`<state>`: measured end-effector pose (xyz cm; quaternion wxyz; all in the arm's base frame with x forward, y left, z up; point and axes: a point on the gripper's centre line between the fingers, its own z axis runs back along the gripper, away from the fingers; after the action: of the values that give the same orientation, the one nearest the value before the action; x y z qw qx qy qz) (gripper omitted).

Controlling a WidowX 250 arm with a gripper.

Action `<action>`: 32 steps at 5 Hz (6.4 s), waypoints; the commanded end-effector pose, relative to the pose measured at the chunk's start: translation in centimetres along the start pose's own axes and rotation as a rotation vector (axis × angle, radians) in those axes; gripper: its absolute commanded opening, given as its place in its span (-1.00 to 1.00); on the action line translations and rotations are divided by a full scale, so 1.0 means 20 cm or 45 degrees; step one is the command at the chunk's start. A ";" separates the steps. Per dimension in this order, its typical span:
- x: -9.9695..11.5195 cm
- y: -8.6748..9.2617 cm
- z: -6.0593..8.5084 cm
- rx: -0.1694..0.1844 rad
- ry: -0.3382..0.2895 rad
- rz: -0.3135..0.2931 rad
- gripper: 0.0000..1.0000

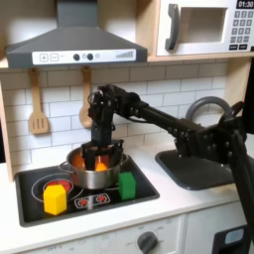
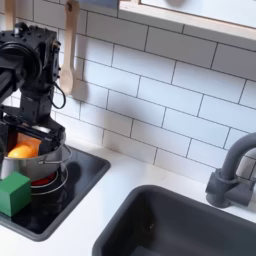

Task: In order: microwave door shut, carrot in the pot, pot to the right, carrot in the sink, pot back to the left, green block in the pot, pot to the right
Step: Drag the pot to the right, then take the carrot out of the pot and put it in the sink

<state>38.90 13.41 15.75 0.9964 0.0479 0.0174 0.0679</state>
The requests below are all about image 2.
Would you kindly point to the black toy stove top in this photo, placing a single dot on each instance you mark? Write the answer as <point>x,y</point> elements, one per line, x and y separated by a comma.
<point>76,186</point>

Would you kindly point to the wooden shelf unit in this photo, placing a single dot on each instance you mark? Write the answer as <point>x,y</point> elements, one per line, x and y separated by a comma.
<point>186,23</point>

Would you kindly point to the dark grey tap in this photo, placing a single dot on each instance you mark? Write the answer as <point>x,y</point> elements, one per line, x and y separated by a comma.
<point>230,186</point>

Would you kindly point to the white toy microwave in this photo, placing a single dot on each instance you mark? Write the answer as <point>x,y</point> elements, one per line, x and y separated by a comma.
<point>200,10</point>

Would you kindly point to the steel pot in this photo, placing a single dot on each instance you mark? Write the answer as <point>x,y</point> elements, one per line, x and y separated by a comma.
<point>36,166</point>

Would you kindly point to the green toy block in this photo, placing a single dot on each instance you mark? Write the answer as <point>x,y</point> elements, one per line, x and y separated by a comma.
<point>14,193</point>

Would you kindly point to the orange toy carrot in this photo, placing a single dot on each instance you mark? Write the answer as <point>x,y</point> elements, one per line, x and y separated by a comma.
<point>24,150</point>

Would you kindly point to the wooden slotted spatula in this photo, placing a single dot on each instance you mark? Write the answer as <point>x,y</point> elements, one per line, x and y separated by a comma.
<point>10,13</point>

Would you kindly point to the wooden spoon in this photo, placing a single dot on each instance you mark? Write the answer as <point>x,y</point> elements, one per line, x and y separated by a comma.
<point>68,66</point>

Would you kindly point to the grey range hood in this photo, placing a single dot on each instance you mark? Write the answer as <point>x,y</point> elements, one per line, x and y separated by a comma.
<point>100,3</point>

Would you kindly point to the dark grey sink basin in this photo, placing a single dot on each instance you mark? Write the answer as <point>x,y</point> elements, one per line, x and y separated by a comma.
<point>173,226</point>

